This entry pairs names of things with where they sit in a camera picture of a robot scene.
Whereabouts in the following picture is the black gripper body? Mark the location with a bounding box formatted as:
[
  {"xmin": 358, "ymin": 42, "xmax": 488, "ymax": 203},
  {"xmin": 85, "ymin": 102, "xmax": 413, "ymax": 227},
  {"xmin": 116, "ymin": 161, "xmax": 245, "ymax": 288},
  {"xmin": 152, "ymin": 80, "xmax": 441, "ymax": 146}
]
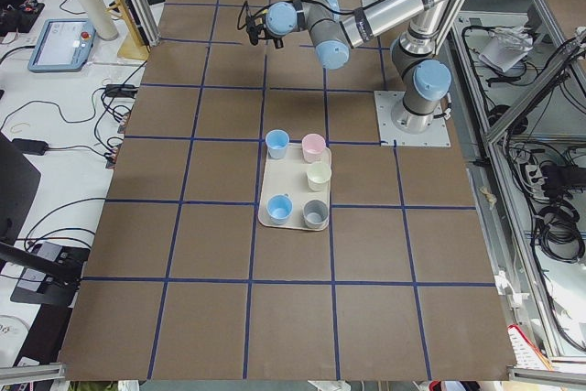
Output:
[{"xmin": 256, "ymin": 13, "xmax": 284, "ymax": 49}]

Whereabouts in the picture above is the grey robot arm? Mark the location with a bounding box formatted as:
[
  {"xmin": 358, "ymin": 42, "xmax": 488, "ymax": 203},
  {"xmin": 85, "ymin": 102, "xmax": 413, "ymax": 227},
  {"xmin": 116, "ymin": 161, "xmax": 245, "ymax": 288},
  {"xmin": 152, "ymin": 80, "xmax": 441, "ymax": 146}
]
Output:
[{"xmin": 238, "ymin": 0, "xmax": 465, "ymax": 134}]

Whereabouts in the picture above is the blue plastic cup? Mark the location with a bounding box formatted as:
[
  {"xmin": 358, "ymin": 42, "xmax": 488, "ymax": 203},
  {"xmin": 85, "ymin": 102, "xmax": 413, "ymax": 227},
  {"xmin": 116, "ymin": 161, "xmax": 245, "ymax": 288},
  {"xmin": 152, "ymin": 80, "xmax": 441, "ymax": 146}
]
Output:
[
  {"xmin": 265, "ymin": 129, "xmax": 289, "ymax": 159},
  {"xmin": 266, "ymin": 194, "xmax": 293, "ymax": 225}
]

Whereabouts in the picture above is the pink plastic cup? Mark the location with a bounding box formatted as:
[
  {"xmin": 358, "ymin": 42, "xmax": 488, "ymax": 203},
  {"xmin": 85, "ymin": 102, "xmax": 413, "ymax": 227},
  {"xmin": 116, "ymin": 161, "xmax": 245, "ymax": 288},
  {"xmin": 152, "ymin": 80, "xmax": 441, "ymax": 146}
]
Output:
[{"xmin": 301, "ymin": 133, "xmax": 326, "ymax": 163}]

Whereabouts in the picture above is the pale green plastic cup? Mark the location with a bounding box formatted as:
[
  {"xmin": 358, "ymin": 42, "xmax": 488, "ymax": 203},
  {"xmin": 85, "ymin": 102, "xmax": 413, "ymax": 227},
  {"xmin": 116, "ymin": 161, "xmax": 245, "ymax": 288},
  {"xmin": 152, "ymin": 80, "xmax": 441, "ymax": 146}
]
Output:
[{"xmin": 306, "ymin": 161, "xmax": 331, "ymax": 191}]

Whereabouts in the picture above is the grey plastic cup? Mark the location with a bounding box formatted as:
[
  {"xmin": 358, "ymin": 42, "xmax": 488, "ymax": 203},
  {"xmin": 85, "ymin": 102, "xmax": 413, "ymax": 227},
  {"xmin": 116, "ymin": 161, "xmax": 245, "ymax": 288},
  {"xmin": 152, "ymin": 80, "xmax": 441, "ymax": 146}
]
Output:
[{"xmin": 303, "ymin": 200, "xmax": 329, "ymax": 230}]

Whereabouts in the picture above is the wooden stand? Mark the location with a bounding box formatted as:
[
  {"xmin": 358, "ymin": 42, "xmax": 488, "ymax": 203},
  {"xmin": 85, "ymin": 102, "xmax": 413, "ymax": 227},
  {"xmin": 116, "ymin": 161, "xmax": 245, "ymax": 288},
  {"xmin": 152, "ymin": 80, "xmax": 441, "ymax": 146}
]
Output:
[{"xmin": 106, "ymin": 0, "xmax": 150, "ymax": 60}]

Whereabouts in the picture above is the white paper roll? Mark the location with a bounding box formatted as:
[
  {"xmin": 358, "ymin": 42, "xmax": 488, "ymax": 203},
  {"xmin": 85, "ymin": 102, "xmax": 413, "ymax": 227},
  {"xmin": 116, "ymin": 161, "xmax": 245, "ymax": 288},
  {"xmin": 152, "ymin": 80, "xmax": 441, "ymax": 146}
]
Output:
[{"xmin": 78, "ymin": 0, "xmax": 119, "ymax": 41}]

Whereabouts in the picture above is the white plastic tray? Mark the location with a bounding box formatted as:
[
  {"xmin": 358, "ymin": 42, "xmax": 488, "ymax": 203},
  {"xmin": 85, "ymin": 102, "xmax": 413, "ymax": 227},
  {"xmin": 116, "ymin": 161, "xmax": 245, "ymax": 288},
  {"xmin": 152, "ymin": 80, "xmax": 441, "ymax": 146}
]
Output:
[{"xmin": 257, "ymin": 143, "xmax": 331, "ymax": 231}]

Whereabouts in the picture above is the blue teach pendant tablet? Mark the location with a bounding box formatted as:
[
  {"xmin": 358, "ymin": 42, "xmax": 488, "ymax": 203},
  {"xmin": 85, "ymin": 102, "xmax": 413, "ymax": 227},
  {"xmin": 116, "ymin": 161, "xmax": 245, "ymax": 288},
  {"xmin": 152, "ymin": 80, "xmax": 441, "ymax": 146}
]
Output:
[{"xmin": 27, "ymin": 19, "xmax": 95, "ymax": 73}]

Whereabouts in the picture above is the black power adapter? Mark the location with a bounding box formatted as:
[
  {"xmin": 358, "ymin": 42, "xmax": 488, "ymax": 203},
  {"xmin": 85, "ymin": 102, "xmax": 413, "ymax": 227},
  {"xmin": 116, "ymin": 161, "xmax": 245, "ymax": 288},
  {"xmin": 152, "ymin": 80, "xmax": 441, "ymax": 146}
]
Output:
[{"xmin": 12, "ymin": 138, "xmax": 49, "ymax": 156}]

